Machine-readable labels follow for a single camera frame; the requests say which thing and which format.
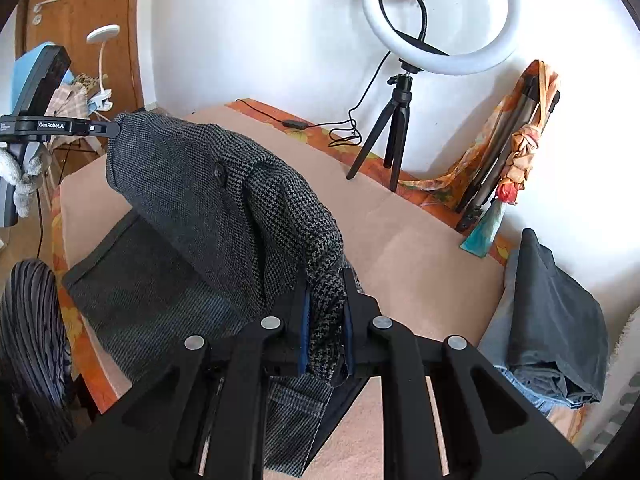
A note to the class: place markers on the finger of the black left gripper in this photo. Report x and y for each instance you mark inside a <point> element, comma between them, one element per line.
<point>106,129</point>

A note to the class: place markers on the green patterned white pillow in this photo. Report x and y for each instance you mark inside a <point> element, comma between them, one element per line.
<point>621,391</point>

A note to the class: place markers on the grey houndstooth pants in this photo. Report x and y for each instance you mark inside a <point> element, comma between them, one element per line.
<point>191,229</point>

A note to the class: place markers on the folded dark grey clothes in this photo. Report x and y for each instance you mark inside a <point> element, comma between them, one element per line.
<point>547,336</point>

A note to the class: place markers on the white clip desk lamp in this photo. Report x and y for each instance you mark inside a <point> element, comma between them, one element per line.
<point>102,100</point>

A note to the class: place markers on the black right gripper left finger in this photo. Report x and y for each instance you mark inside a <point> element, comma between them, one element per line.
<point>203,413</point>

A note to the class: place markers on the peach blanket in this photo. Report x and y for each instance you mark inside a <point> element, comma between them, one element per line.
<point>400,249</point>

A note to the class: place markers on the white ring light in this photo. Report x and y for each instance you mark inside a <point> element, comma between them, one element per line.
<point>446,37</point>

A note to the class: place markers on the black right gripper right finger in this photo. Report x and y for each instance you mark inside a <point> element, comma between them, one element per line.
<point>446,412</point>

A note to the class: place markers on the black striped fabric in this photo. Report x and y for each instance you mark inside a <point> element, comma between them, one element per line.
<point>36,387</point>

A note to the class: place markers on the wooden door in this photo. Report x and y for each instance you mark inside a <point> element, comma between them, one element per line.
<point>68,22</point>

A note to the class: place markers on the orange floral bed sheet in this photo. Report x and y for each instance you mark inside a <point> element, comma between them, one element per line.
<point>310,135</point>

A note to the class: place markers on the grey gloved left hand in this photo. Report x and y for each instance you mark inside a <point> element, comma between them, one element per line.
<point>22,170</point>

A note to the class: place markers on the folded tripod with orange scarf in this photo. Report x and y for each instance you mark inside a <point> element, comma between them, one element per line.
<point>495,168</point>

